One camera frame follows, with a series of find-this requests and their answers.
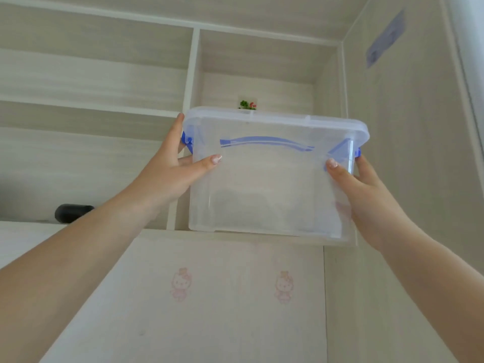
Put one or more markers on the small green plant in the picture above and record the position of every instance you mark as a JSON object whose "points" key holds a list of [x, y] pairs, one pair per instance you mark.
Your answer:
{"points": [[245, 105]]}

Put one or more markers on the black cylindrical object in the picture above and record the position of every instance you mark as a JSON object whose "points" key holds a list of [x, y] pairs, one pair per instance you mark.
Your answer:
{"points": [[72, 213]]}

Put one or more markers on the clear plastic box blue handle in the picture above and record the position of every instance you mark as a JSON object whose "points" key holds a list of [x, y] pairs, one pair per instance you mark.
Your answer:
{"points": [[264, 192]]}

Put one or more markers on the person's right hand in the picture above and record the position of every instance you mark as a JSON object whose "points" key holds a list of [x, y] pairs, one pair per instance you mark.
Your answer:
{"points": [[378, 211]]}

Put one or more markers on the white wardrobe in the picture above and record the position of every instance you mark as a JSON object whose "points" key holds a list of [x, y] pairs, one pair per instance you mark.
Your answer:
{"points": [[469, 52]]}

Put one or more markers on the person's left forearm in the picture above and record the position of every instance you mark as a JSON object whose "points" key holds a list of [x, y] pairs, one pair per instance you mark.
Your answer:
{"points": [[68, 268]]}

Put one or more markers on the person's right forearm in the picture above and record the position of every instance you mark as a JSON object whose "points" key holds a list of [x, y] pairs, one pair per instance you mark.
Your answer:
{"points": [[442, 291]]}

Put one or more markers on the light wooden shelf unit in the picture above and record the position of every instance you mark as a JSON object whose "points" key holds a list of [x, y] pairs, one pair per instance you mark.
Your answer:
{"points": [[94, 83]]}

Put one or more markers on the person's left hand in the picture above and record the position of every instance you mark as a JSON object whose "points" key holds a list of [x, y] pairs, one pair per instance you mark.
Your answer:
{"points": [[162, 177]]}

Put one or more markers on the grey blue sticker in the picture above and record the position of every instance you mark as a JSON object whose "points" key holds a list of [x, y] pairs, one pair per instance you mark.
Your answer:
{"points": [[385, 37]]}

